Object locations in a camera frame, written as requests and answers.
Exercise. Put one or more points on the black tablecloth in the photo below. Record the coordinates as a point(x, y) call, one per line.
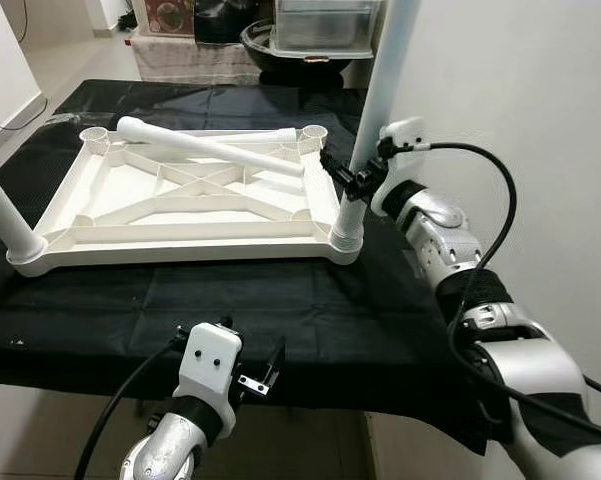
point(230, 320)

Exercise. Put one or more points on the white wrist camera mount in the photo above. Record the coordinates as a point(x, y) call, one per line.
point(208, 360)
point(405, 130)

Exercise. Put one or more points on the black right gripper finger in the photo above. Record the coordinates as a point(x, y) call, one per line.
point(337, 170)

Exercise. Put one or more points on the black bag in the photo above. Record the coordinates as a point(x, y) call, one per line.
point(225, 25)

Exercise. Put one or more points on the white plastic table top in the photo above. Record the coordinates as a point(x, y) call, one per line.
point(130, 190)

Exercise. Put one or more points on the clear plastic bag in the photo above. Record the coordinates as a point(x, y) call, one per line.
point(60, 118)

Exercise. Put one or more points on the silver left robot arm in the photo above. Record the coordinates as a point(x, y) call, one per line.
point(165, 460)

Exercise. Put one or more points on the black round basin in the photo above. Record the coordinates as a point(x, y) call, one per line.
point(270, 60)

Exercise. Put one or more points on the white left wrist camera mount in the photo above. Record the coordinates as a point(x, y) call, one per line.
point(208, 360)

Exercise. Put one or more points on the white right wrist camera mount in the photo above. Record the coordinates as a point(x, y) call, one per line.
point(405, 130)

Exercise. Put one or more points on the clear plastic storage container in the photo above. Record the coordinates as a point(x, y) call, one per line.
point(325, 30)

